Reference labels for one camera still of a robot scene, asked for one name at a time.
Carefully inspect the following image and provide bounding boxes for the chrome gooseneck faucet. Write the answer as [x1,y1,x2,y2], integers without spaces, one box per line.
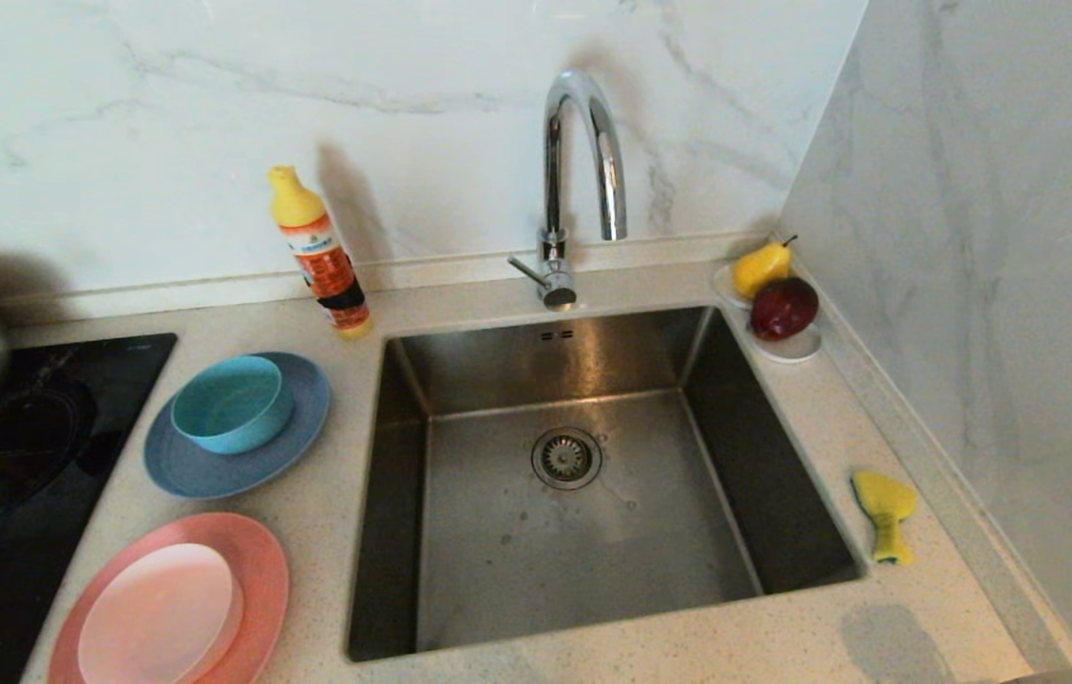
[508,68,629,312]

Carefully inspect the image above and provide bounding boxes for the orange yellow-capped detergent bottle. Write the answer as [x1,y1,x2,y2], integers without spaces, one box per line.
[267,165,373,340]

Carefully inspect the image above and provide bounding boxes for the stainless steel sink basin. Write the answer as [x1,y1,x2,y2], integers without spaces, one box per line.
[346,304,870,664]

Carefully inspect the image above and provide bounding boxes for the yellow fish-shaped sponge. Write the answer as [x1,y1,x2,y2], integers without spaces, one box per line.
[851,470,919,566]

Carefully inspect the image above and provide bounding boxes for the round metal drain strainer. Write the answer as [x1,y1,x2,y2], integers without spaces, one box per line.
[530,427,603,491]

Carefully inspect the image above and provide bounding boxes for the yellow pear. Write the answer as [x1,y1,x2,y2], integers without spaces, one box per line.
[733,235,799,300]

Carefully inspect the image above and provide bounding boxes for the dark red apple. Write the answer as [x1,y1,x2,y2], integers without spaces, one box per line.
[750,276,820,342]

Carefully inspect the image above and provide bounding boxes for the small white fruit dish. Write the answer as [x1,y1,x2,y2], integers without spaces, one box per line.
[713,262,823,364]

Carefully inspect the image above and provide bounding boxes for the teal bowl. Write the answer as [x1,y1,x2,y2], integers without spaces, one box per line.
[170,355,296,455]

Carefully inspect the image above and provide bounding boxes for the blue plate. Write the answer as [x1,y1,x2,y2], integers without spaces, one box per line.
[143,351,332,501]

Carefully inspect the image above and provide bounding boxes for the large salmon pink plate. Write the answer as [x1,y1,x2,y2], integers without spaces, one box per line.
[48,512,291,684]

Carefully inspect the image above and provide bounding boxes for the black induction cooktop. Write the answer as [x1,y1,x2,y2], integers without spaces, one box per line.
[0,332,179,684]

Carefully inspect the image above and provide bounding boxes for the small pale pink plate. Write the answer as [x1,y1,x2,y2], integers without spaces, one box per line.
[77,542,245,684]

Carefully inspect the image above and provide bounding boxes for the black frying pan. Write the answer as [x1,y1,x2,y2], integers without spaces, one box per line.
[0,380,98,533]

